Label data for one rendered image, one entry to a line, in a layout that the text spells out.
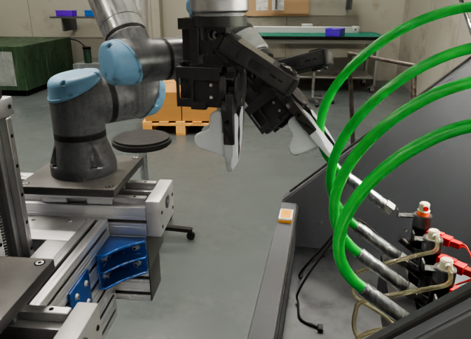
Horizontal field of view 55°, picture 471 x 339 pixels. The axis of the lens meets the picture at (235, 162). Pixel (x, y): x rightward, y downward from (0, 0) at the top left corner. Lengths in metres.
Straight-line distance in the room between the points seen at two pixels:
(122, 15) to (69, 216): 0.51
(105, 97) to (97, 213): 0.27
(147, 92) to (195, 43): 0.51
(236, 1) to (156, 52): 0.26
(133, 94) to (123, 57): 0.33
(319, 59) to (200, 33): 0.22
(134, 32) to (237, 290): 1.83
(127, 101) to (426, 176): 0.70
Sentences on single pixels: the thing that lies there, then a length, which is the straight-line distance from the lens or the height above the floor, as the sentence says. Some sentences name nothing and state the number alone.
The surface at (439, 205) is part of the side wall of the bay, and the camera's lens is 1.16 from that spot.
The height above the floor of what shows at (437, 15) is 1.40.
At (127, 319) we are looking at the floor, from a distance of 2.32.
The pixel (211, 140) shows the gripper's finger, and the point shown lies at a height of 1.24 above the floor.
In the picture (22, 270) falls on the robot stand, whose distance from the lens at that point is 0.77.
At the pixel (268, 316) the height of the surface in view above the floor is 0.95.
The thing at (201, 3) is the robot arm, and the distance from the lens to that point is 0.59.
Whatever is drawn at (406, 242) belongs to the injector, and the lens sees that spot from 0.82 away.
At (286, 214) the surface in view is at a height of 0.96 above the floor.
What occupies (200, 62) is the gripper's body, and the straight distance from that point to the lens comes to 0.61.
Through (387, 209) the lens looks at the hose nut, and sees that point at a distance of 0.79.
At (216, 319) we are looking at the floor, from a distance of 2.27.
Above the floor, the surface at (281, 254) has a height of 0.95.
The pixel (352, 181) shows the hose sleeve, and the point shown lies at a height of 1.14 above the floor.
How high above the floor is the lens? 1.42
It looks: 20 degrees down
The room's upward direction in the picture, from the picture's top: straight up
